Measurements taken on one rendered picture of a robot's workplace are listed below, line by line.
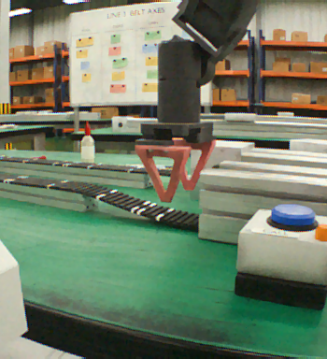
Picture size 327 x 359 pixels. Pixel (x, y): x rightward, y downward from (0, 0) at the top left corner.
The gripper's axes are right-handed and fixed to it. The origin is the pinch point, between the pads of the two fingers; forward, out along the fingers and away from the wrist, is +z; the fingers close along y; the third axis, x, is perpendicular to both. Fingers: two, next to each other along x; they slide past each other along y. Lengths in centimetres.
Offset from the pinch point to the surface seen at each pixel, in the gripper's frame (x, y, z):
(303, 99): 65, 947, -36
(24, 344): 60, 20, 61
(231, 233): -9.1, -5.2, 3.2
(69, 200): 18.1, -1.3, 3.4
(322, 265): -20.2, -17.3, 0.5
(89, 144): 43, 38, -1
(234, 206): -9.4, -5.2, -0.1
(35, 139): 220, 192, 17
